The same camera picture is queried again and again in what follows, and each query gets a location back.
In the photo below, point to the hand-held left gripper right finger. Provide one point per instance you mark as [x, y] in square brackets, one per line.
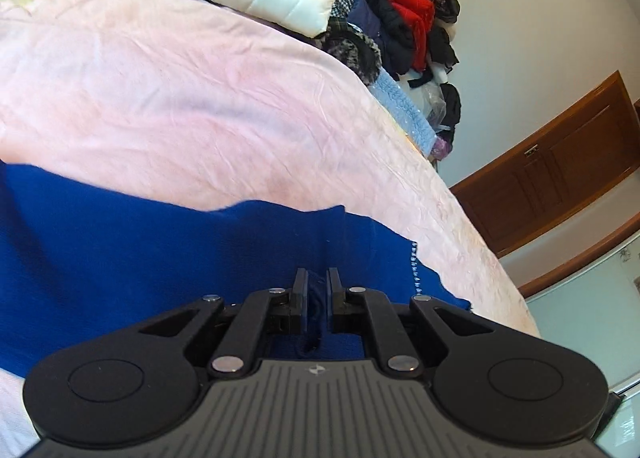
[333, 299]

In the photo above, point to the navy jacket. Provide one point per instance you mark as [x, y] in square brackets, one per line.
[370, 18]

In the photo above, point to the pink blanket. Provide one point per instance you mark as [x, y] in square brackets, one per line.
[175, 88]

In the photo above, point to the brown wooden door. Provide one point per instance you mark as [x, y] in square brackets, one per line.
[550, 173]

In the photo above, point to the blue knit sweater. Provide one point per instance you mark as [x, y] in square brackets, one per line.
[150, 263]

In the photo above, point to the purple bag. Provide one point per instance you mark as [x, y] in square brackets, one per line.
[440, 146]

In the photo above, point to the fur-trimmed dark coat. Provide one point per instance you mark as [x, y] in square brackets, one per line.
[360, 53]

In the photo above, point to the light blue towel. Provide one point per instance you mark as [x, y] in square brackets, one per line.
[400, 101]

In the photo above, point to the clear plastic bag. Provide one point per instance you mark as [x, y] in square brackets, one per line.
[431, 101]

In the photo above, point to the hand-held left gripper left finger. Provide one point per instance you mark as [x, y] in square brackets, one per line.
[299, 299]

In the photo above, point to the black and white garment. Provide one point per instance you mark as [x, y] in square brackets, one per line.
[441, 46]

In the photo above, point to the houndstooth garment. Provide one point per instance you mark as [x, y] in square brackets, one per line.
[341, 3]

